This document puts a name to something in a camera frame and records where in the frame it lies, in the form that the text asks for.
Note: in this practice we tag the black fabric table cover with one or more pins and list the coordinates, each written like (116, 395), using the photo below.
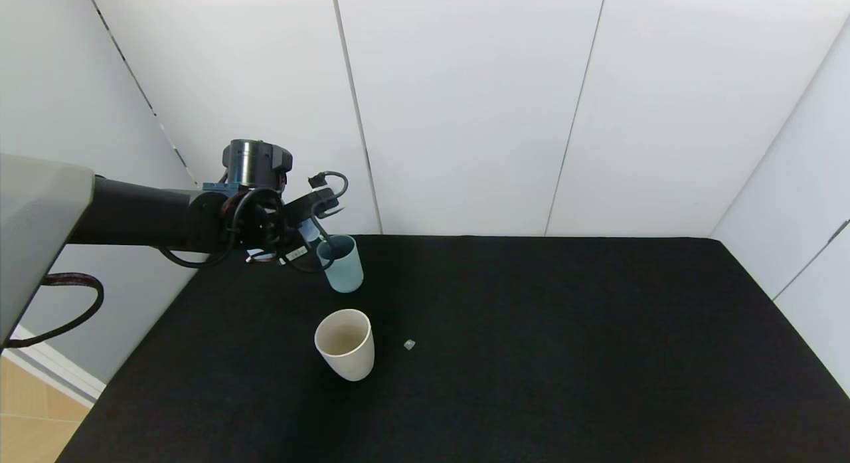
(597, 350)

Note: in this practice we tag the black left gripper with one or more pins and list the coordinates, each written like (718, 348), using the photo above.
(296, 252)

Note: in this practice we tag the cream white plastic cup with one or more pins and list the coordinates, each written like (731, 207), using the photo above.
(348, 363)

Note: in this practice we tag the teal green plastic cup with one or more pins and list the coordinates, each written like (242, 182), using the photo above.
(345, 277)

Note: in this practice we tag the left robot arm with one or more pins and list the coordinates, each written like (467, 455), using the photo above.
(133, 214)

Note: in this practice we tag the black wall panel hinge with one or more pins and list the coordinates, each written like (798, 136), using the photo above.
(835, 232)

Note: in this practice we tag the white panel frame rail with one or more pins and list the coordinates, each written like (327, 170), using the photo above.
(60, 376)

